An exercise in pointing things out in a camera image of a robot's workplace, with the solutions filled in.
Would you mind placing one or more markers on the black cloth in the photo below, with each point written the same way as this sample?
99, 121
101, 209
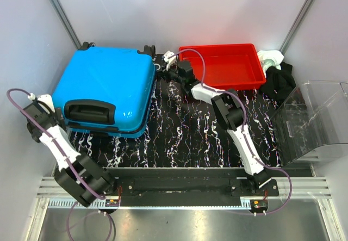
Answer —
279, 83

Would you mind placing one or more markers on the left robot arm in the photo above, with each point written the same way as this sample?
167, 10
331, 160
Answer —
78, 174

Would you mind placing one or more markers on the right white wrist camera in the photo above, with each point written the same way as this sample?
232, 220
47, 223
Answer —
169, 57

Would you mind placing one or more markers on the blue hard-shell suitcase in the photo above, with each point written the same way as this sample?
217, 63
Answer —
107, 90

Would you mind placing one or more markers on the red plastic bin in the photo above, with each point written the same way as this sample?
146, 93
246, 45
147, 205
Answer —
234, 66

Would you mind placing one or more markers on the white cloth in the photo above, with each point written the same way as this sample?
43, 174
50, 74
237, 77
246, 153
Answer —
270, 58

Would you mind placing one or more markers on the clear plastic container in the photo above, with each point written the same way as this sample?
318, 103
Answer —
310, 126

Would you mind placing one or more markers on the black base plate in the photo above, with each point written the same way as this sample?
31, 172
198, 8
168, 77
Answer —
183, 200

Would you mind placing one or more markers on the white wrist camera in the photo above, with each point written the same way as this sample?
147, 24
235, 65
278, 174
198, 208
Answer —
47, 102
169, 57

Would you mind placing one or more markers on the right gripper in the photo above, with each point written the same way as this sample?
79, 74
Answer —
163, 73

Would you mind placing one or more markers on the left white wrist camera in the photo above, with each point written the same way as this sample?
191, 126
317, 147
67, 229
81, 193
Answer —
47, 102

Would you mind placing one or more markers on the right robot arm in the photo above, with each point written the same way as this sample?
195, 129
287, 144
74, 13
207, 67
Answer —
230, 114

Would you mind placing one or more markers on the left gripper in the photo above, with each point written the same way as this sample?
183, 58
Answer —
58, 113

